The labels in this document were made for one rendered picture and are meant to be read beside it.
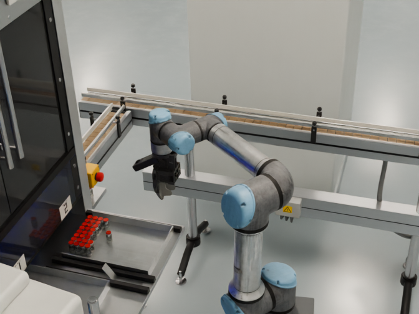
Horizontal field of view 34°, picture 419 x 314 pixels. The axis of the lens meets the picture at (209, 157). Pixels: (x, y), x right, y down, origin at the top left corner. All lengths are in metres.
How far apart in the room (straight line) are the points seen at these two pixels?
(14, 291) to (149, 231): 1.24
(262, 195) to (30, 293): 0.74
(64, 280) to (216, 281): 1.36
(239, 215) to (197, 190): 1.61
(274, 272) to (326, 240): 1.73
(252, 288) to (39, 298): 0.86
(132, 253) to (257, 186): 0.78
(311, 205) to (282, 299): 1.18
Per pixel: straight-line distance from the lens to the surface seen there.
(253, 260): 2.09
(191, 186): 3.53
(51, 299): 1.50
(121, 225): 2.72
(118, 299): 2.42
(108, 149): 3.17
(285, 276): 2.28
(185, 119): 3.29
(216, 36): 3.74
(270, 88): 3.79
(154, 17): 6.89
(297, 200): 3.37
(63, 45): 2.44
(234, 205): 1.94
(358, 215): 3.40
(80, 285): 2.50
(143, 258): 2.56
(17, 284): 1.51
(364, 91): 5.53
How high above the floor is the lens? 2.58
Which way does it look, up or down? 34 degrees down
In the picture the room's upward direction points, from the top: 2 degrees counter-clockwise
